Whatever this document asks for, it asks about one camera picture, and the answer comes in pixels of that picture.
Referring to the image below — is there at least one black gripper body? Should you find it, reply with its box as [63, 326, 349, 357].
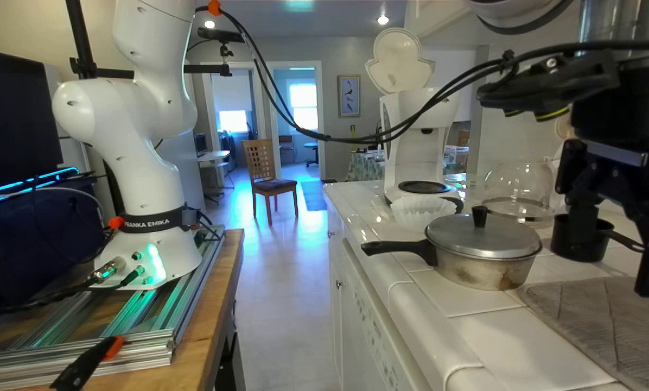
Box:
[557, 55, 649, 214]

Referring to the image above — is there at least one steel pot lid black knob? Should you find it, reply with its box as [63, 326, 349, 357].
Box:
[424, 207, 543, 262]

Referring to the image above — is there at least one grey quilted mat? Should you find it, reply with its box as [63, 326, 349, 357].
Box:
[519, 277, 649, 391]

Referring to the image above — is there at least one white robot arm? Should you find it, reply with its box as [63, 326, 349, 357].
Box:
[51, 0, 649, 297]

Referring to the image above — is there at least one small black measuring cup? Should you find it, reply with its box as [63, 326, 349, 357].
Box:
[548, 216, 644, 263]

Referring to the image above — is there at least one glass coffee carafe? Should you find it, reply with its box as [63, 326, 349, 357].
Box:
[479, 115, 574, 221]

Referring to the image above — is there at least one white paper coffee filter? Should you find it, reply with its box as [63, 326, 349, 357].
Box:
[390, 199, 461, 231]

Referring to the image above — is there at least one white coffee maker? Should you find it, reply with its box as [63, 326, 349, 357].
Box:
[364, 28, 458, 204]

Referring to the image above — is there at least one wooden chair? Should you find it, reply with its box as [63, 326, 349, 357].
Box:
[243, 139, 296, 218]

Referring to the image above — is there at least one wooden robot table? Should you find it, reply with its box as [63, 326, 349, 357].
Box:
[8, 231, 243, 391]

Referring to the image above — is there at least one black orange clamp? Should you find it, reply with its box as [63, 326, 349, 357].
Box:
[49, 334, 125, 391]

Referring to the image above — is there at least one dark blue bag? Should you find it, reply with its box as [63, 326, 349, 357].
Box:
[0, 191, 104, 311]

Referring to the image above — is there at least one black computer monitor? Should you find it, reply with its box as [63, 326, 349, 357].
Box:
[0, 55, 63, 185]

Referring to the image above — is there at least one steel pot with black handle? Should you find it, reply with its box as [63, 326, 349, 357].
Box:
[359, 240, 536, 291]

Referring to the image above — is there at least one framed wall picture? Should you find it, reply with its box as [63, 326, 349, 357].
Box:
[336, 76, 359, 117]

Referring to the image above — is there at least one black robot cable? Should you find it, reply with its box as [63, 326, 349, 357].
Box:
[191, 4, 649, 145]

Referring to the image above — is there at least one black camera on mount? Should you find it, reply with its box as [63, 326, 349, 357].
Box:
[198, 28, 245, 44]

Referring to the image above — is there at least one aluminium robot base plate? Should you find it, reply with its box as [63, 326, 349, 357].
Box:
[0, 240, 224, 391]

